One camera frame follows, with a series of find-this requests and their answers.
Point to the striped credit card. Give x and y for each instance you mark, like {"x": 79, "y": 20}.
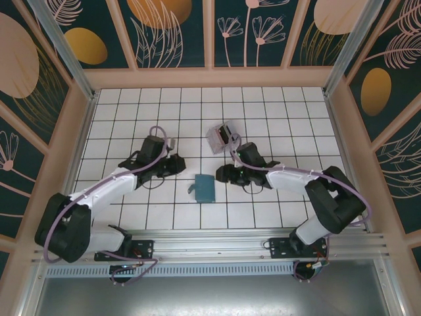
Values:
{"x": 225, "y": 132}

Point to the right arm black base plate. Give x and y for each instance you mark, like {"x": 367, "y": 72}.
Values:
{"x": 279, "y": 247}

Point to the grey metal sheet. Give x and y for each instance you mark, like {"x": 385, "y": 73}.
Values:
{"x": 210, "y": 296}

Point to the aluminium frame post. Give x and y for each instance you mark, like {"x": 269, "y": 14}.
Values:
{"x": 348, "y": 46}
{"x": 62, "y": 42}

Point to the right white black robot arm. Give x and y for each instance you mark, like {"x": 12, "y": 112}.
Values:
{"x": 289, "y": 179}

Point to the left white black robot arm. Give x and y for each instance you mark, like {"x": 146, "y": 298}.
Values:
{"x": 112, "y": 184}

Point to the aluminium mounting rail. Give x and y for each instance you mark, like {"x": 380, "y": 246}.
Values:
{"x": 210, "y": 245}

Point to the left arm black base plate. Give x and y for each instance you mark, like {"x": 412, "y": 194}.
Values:
{"x": 146, "y": 248}

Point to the blue card holder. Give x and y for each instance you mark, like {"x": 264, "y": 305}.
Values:
{"x": 204, "y": 187}

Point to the clear acrylic card box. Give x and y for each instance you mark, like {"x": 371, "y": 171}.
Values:
{"x": 215, "y": 141}

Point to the aluminium side rail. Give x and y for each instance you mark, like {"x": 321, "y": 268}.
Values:
{"x": 75, "y": 158}
{"x": 350, "y": 158}

